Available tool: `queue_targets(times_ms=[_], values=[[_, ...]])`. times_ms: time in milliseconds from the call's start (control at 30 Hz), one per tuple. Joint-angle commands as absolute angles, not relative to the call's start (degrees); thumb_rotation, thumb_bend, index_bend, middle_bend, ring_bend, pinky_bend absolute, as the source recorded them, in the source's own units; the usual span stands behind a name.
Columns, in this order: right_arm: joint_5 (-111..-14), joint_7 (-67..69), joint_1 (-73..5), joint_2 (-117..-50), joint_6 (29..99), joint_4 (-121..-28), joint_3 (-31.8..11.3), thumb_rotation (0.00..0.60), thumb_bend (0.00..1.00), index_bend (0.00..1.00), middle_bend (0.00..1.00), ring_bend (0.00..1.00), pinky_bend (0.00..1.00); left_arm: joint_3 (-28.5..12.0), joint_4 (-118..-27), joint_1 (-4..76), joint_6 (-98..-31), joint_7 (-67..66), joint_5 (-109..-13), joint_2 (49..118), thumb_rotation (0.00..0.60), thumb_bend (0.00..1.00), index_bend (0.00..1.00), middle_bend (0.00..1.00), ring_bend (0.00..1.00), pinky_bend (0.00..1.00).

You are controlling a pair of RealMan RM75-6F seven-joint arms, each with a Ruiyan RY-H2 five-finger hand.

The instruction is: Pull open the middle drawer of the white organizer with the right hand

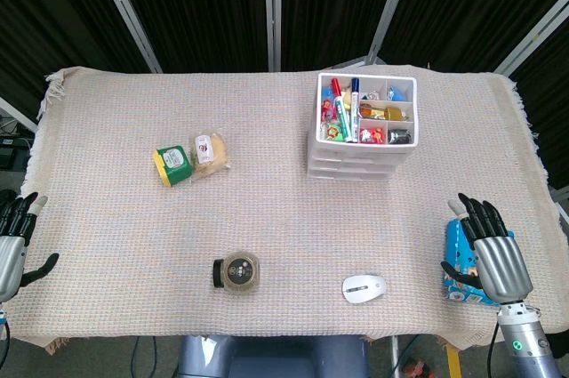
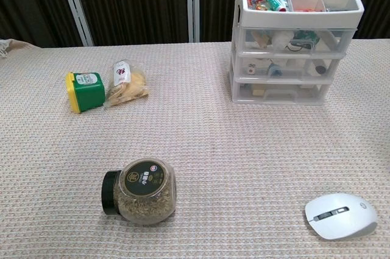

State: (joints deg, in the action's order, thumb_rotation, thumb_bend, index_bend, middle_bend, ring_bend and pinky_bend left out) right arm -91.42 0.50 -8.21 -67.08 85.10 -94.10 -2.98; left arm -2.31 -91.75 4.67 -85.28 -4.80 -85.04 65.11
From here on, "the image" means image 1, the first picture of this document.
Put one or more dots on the gold foil packet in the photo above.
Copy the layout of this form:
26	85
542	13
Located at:
397	114

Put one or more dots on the blue snack packet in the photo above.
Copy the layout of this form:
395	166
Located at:
455	244

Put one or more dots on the glass jar black lid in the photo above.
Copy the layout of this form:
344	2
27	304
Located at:
240	272

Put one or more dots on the pale yellow rounded object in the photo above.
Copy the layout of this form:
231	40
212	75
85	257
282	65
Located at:
347	101

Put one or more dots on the cartoon lion packet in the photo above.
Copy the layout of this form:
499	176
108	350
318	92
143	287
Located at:
334	133

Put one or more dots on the black binder clips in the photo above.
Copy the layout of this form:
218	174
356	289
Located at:
400	137

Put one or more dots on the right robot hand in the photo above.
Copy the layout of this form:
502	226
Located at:
498	262

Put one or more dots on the white plastic drawer organizer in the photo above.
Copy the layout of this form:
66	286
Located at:
369	77

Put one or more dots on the metal table leg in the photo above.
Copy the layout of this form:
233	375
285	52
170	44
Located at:
394	358

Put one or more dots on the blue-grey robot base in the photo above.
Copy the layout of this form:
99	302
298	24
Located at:
271	358

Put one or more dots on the beige woven tablecloth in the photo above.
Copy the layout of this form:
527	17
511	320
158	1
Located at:
266	218

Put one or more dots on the blue plastic parts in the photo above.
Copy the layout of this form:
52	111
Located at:
398	94

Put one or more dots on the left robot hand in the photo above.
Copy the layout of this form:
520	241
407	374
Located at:
9	258

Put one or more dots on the brown candy wrapper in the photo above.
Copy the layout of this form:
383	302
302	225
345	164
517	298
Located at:
371	111

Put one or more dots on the black floor equipment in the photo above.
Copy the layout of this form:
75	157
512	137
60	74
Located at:
11	147

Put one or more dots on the red capped marker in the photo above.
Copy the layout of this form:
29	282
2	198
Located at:
342	111

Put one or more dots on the clear plastic drawer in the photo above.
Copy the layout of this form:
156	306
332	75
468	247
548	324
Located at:
347	165

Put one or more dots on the red cartoon sticker pack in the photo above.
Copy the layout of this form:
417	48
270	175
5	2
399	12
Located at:
372	135

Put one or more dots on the clear bag of crackers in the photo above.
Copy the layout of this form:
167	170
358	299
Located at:
209	153

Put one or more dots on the blue capped marker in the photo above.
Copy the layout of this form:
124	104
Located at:
355	106

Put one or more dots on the red candy packet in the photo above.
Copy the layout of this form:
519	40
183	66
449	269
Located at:
327	109

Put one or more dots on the green container yellow lid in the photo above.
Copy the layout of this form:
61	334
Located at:
174	164

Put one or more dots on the white computer mouse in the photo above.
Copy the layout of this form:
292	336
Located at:
364	290

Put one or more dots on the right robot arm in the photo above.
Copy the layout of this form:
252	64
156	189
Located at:
526	347

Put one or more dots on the grey screen frame post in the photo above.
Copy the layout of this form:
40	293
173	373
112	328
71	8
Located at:
533	31
272	9
18	116
129	18
391	9

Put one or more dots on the red floor object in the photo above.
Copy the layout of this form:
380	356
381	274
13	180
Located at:
415	370

